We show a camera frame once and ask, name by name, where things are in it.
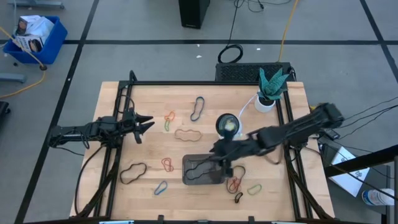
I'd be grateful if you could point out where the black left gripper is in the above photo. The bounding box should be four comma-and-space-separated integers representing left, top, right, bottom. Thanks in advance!
116, 107, 155, 146

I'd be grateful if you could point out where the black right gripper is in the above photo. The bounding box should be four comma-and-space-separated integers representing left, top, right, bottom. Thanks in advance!
208, 137, 250, 179

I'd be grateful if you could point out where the red rubber band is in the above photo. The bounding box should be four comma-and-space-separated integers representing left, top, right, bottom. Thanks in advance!
160, 157, 175, 173
226, 176, 243, 194

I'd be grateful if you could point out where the large tan rubber band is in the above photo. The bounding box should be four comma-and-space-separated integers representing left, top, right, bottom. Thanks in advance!
174, 128, 203, 142

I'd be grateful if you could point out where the small blue rubber band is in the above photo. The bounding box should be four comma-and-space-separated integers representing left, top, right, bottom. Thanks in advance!
154, 180, 169, 196

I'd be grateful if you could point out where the translucent grey plastic bin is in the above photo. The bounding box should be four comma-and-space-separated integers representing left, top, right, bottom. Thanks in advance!
182, 153, 226, 186

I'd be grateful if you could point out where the large blue rubber band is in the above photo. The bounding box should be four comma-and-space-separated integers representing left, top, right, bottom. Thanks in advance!
190, 96, 205, 122

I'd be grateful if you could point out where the black tray with orange tool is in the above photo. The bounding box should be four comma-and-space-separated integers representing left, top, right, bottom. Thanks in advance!
229, 164, 246, 187

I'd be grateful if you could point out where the white lamp with black rim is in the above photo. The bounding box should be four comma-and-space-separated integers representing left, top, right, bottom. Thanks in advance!
215, 113, 243, 141

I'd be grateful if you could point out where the snake plant in white pot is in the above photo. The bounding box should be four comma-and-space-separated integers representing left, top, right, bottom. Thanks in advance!
254, 67, 290, 113

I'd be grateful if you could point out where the black mesh computer case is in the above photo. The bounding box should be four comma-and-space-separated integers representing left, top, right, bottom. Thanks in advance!
215, 62, 296, 82

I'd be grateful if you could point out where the blue plastic tote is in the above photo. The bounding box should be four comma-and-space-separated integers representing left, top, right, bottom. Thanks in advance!
2, 15, 68, 65

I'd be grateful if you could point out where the black tower box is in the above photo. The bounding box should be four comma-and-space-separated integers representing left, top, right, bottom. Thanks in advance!
178, 0, 211, 30

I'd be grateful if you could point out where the white paper box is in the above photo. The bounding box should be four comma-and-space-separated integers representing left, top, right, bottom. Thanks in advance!
328, 146, 371, 197

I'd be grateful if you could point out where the black beam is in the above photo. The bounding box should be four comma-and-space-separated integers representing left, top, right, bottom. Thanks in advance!
323, 144, 398, 178

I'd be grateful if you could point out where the white printed carton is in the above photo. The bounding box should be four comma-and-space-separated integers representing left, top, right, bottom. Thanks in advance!
15, 14, 55, 38
14, 35, 44, 53

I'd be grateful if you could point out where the white bottle with blue label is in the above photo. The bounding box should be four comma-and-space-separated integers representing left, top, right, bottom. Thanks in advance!
361, 188, 396, 207

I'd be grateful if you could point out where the white lamp cable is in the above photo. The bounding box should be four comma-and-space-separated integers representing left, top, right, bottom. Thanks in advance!
238, 94, 259, 118

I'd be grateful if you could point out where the black aluminium table frame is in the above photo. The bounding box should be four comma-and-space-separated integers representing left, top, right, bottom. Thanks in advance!
70, 70, 335, 224

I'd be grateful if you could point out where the black coiled cable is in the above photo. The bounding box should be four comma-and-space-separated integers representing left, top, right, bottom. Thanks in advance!
217, 0, 244, 65

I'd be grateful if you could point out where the yellow floor cable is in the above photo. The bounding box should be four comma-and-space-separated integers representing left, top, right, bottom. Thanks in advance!
0, 26, 48, 100

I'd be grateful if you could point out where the yellow hanging cable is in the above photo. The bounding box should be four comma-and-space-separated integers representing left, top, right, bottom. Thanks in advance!
277, 0, 300, 63

